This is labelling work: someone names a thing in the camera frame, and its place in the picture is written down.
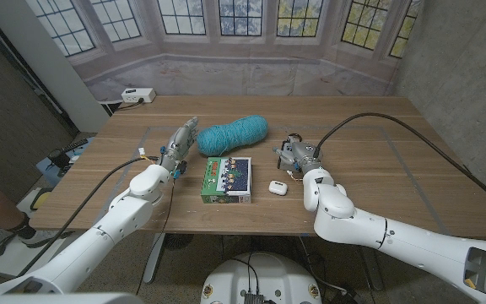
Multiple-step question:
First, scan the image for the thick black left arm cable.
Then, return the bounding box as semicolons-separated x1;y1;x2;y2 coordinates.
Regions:
17;155;160;278

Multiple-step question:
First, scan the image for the grey table leg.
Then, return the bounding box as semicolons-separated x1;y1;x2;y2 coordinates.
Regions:
356;244;386;291

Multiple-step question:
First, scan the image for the thin black left wrist cable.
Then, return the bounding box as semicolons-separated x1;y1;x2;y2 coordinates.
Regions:
135;176;177;296

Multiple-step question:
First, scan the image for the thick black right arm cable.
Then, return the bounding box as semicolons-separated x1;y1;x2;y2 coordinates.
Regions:
314;111;486;216

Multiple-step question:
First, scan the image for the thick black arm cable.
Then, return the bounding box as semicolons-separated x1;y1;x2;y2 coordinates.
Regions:
17;155;160;278
314;111;486;216

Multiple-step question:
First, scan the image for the printed window backdrop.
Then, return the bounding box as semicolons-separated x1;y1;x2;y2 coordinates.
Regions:
25;0;424;102

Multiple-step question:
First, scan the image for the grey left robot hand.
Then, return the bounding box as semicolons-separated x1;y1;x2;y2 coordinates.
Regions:
158;117;200;179

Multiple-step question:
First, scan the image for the green printed card box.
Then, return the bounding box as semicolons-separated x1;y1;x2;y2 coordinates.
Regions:
200;156;253;205

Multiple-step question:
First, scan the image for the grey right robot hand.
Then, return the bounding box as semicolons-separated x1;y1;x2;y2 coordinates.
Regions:
272;136;324;175

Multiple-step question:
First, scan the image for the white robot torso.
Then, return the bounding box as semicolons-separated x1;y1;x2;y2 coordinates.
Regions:
200;252;323;304

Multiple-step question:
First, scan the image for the white airpods case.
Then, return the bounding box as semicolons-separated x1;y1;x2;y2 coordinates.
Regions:
267;180;289;197

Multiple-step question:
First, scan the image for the white power strip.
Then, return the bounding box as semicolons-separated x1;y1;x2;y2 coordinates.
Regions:
121;87;157;105

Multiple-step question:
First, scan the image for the white table leg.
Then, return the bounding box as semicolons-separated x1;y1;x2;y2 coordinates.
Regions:
143;232;166;284

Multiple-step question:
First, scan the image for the grey combination lock box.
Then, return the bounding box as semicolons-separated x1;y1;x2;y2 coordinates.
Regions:
277;133;305;171

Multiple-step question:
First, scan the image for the teal yarn skein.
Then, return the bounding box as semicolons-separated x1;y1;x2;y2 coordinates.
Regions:
195;113;269;157

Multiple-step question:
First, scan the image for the blue bin with black gear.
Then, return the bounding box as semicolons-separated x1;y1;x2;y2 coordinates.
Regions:
35;137;96;187

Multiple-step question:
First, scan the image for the yellow and black floor object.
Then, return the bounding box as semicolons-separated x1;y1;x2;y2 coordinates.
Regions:
30;187;54;211

